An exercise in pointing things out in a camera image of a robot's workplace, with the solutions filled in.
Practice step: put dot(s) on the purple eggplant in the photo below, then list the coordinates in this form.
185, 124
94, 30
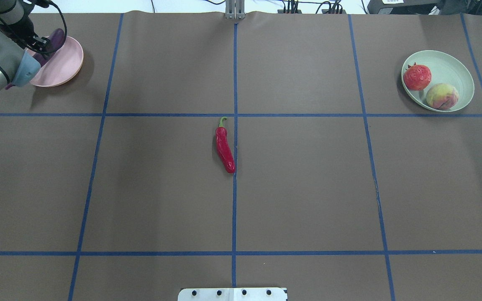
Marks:
30, 65

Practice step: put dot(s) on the green plate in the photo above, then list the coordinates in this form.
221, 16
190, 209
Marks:
445, 69

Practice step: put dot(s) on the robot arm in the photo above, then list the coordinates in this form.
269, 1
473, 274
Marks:
23, 52

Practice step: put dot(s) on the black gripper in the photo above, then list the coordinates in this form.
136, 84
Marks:
40, 43

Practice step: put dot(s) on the aluminium frame post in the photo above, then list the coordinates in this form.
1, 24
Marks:
235, 9

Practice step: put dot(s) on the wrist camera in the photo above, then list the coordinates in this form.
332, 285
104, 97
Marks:
31, 4

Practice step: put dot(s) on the red pomegranate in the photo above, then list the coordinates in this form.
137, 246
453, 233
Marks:
417, 77

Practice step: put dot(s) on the black usb hub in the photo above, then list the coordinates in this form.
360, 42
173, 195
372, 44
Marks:
289, 7
330, 7

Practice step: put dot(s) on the red chili pepper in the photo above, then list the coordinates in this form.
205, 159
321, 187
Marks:
223, 148

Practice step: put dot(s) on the pink plate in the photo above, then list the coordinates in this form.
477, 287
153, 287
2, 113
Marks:
64, 65

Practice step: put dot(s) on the yellow pink peach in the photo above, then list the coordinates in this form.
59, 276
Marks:
442, 96

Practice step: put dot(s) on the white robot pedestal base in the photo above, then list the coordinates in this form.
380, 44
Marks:
234, 294

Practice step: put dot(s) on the black power adapter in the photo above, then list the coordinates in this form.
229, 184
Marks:
401, 7

